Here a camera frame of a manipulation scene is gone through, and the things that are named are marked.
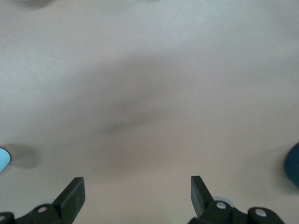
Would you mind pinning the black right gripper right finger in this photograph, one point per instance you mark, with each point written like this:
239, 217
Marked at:
201, 200

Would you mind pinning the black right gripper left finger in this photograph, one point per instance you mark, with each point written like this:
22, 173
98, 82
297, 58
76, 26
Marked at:
70, 200

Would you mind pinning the light blue plastic cup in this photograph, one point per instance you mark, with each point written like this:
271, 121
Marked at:
4, 158

